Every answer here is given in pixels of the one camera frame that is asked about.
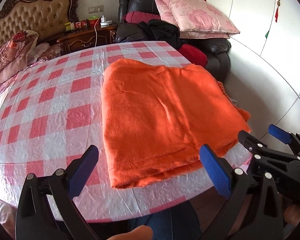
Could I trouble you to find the orange pants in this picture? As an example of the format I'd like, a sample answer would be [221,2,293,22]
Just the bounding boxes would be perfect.
[101,59,250,189]

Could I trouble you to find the black clothing on armchair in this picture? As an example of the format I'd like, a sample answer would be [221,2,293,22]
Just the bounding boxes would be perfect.
[138,19,182,50]

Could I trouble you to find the person's thumb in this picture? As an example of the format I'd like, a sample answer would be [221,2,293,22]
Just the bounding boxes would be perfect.
[108,225,153,240]

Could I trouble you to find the person's jeans leg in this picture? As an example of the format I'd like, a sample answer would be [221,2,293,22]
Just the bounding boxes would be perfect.
[97,200,202,239]

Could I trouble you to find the white wardrobe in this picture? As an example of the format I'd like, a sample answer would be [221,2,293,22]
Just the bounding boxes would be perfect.
[207,0,300,152]

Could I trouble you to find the red white checkered bed cover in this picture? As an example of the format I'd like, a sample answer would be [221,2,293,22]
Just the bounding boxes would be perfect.
[0,40,253,223]

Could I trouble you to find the black leather armchair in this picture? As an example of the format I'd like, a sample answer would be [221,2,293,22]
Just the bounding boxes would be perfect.
[114,0,231,82]

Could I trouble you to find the red cushion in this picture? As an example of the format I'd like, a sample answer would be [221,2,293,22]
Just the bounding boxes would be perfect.
[178,44,208,68]

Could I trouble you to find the pink floral pillow top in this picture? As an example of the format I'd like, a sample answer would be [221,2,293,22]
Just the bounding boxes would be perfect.
[156,0,240,34]

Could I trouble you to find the pink pillow lower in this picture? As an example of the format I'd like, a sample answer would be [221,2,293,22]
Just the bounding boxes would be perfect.
[154,0,231,40]

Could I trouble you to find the floral bed pillows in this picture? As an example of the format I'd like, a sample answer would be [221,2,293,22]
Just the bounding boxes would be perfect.
[0,30,62,85]

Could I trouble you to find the wooden nightstand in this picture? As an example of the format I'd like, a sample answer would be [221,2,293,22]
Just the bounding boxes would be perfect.
[57,23,118,55]

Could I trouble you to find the magenta bolster cushion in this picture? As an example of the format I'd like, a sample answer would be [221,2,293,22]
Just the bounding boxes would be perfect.
[123,11,161,24]

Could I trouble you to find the tufted beige headboard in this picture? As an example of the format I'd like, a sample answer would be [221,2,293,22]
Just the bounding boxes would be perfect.
[0,0,78,48]

